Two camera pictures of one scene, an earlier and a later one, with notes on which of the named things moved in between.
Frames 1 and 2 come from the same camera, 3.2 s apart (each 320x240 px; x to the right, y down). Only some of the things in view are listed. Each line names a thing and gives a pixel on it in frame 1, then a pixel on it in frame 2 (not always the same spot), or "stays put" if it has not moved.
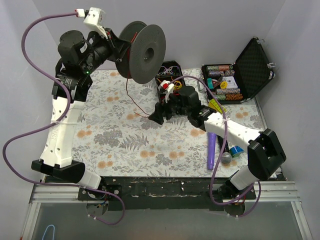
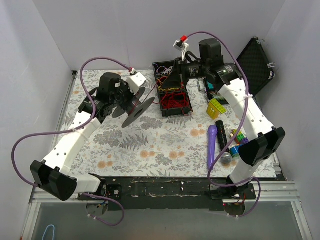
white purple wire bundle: [165, 71] stays put
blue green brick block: [236, 151] stays put
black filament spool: [144, 59] -> [134, 108]
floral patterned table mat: [132, 129] stays put
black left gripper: [114, 46] -> [127, 97]
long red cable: [128, 77] -> [154, 103]
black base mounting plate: [158, 193] stays put
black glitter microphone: [227, 156] stays put
